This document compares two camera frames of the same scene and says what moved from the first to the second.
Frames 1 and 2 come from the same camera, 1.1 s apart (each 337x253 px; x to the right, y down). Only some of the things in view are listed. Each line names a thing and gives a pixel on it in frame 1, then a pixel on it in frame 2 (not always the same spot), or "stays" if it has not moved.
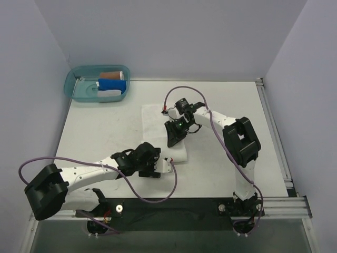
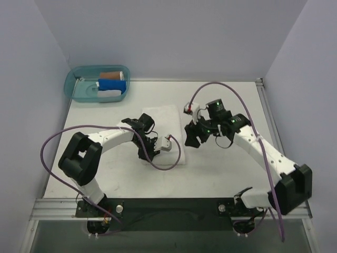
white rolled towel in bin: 108,93 stays
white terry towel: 154,130 stays
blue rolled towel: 112,84 stays
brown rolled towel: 117,75 stays
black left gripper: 149,174 -> 145,151
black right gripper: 173,135 -> 195,133
